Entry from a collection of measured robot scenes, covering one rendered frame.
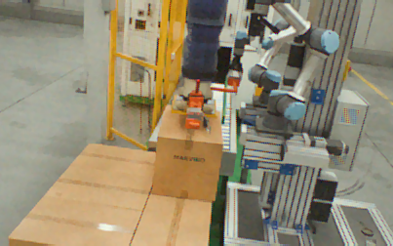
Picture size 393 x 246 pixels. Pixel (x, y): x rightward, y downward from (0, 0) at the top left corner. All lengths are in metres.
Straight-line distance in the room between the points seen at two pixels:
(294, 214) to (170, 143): 1.11
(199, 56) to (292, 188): 1.15
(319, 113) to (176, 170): 0.99
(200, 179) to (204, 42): 0.83
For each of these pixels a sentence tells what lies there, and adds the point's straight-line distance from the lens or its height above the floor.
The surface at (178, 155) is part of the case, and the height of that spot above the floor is 0.83.
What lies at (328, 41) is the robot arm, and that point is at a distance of 2.29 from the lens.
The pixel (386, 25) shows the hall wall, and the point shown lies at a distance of 12.45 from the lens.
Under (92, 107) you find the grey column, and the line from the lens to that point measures 3.93.
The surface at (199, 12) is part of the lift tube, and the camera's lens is 2.35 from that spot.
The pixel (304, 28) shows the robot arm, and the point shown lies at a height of 1.65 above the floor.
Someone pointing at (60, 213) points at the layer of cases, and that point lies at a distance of 2.37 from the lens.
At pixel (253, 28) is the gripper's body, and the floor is 1.64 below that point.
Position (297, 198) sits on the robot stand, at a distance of 2.91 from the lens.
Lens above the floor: 1.88
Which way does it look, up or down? 21 degrees down
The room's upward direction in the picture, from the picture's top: 7 degrees clockwise
